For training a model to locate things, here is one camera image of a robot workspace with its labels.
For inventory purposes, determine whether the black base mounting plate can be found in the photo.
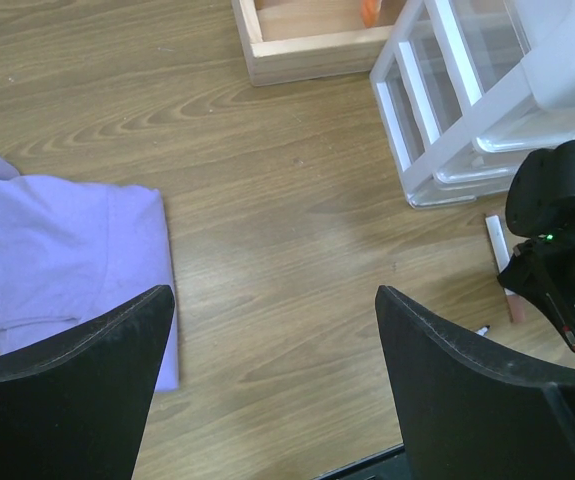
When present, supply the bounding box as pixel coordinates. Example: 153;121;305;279
315;444;412;480

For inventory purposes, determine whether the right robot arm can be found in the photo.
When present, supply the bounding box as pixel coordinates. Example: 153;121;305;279
498;140;575;353

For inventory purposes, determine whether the purple folded cloth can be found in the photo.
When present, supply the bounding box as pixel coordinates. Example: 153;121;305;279
0;148;182;394

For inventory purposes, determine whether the wooden clothes rack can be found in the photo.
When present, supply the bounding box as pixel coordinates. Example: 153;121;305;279
231;0;406;86

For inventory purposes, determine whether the brown cap white marker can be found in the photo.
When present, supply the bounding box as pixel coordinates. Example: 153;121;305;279
485;215;525;323

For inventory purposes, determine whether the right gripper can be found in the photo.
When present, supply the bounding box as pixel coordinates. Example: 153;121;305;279
498;239;575;345

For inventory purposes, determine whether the orange patterned cloth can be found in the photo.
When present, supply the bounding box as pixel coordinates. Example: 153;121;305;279
360;0;382;28

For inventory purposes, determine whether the white drawer organizer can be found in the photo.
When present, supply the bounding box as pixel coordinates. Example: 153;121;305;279
370;1;575;208

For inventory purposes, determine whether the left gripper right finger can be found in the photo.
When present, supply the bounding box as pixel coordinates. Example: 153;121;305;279
375;286;575;479

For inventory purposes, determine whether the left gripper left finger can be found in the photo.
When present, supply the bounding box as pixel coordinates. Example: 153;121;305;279
0;285;175;479

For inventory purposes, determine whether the small white black-tip pen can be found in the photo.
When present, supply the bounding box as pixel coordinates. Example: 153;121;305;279
476;325;490;336

